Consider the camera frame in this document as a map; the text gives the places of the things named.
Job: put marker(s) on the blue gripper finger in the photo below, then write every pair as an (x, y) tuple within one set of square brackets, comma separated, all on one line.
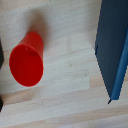
[(1, 53)]

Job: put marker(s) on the red plastic cup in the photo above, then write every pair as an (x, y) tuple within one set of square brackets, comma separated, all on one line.
[(26, 65)]

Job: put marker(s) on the blue rectangular board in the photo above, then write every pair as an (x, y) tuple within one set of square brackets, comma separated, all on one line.
[(111, 43)]

